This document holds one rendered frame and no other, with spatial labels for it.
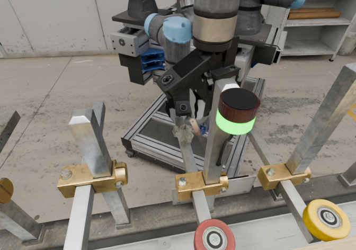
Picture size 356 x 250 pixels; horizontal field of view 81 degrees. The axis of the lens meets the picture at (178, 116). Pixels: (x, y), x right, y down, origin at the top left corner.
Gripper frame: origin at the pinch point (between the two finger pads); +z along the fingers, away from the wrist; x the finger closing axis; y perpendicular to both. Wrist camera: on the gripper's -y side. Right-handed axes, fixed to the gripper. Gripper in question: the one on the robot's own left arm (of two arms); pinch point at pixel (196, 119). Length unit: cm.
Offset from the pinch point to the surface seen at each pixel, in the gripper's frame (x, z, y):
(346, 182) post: -26, 29, 45
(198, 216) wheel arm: -14.8, 14.7, -8.4
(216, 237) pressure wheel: -21.3, 9.6, -9.1
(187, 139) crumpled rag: 5.7, 13.5, 1.3
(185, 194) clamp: -8.3, 15.7, -8.0
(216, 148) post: -9.8, -0.7, -1.6
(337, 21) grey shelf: 102, 51, 275
